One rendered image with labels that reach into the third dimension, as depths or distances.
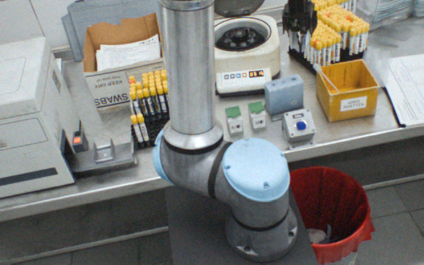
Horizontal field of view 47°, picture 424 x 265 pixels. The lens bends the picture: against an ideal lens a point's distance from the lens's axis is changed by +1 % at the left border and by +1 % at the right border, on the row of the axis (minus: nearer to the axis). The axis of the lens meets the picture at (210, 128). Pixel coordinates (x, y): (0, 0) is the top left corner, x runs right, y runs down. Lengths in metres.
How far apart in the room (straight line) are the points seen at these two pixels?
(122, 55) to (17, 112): 0.56
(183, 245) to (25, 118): 0.47
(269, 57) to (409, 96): 0.41
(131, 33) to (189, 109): 0.89
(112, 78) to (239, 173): 0.72
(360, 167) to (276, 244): 1.16
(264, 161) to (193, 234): 0.28
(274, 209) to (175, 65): 0.32
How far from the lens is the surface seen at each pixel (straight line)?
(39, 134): 1.23
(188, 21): 0.77
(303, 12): 1.25
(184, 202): 1.11
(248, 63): 1.47
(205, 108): 0.85
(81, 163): 1.33
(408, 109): 1.42
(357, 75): 1.47
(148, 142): 1.36
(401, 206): 2.34
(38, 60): 1.29
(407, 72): 1.55
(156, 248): 2.23
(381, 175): 2.08
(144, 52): 1.65
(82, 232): 2.04
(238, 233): 0.98
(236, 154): 0.87
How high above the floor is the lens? 1.79
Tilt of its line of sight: 42 degrees down
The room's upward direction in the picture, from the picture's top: 10 degrees counter-clockwise
